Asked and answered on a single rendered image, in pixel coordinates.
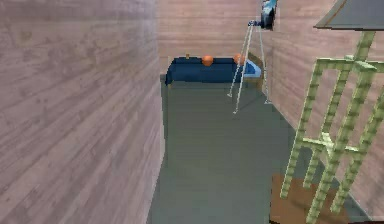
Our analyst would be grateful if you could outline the pale green framed table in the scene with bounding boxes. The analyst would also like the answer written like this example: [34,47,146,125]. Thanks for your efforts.
[279,0,384,224]

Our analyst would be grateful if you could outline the grey tripod floor lamp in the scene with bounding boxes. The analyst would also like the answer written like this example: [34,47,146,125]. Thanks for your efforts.
[227,0,279,115]

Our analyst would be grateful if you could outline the blue bed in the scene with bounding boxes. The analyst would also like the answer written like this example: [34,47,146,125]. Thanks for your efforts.
[164,56,264,92]

